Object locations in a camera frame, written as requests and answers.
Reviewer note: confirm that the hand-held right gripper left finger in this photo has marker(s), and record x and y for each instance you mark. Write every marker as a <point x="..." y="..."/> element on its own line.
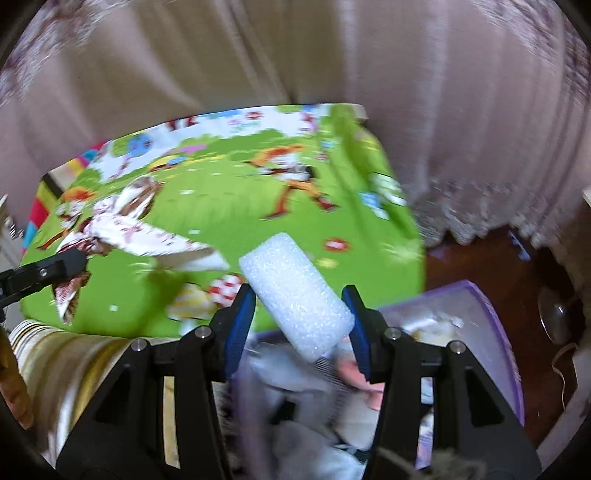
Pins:
<point x="242" y="318"/>

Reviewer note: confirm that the purple storage box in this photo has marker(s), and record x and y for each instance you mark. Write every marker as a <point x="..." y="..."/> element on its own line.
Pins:
<point x="485" y="323"/>

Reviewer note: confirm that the green cartoon printed blanket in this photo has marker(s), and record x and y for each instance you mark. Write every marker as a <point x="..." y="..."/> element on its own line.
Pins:
<point x="207" y="194"/>

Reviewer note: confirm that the person's left hand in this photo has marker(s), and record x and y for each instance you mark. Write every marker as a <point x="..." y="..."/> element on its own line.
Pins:
<point x="16" y="392"/>

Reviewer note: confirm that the grey herringbone cloth bag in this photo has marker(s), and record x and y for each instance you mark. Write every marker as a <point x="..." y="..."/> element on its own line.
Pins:
<point x="295" y="443"/>

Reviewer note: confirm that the white ornate cabinet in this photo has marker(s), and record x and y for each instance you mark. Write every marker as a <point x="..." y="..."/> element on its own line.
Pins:
<point x="7" y="240"/>

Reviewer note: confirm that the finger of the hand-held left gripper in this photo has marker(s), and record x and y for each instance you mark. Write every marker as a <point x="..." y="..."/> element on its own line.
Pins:
<point x="46" y="273"/>

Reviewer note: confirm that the white foam block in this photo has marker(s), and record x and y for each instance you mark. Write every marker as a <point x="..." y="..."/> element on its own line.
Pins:
<point x="295" y="295"/>

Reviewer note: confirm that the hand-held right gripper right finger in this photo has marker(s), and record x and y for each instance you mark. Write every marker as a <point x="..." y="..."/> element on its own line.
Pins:
<point x="358" y="332"/>

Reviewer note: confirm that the white floral cloth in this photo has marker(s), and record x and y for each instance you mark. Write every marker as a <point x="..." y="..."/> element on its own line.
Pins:
<point x="138" y="235"/>

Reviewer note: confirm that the pink fuzzy garment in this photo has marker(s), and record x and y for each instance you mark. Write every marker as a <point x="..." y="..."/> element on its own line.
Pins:
<point x="351" y="383"/>

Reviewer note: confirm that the grey round stand base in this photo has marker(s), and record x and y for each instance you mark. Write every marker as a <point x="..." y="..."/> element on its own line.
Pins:
<point x="556" y="316"/>

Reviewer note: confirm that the beige curtain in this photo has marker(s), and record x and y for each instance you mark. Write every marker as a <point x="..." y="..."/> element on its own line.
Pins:
<point x="415" y="92"/>

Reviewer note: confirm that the striped velvet cushion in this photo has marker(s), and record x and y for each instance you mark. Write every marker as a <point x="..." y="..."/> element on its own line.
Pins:
<point x="69" y="360"/>

